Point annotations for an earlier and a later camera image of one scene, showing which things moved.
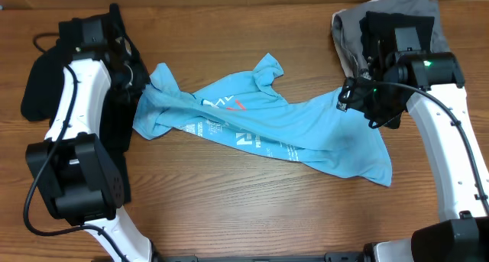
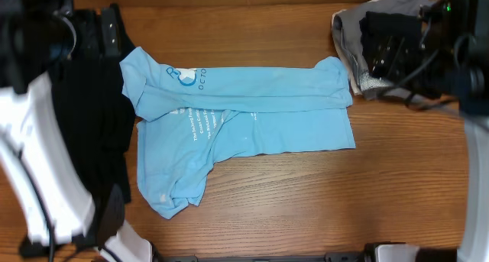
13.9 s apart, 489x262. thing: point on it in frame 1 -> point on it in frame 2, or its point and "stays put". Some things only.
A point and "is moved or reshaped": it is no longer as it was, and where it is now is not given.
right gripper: (353, 98) -> (393, 59)
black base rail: (348, 257) stays put
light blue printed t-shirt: (252, 111) is moved or reshaped
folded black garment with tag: (408, 33) stays put
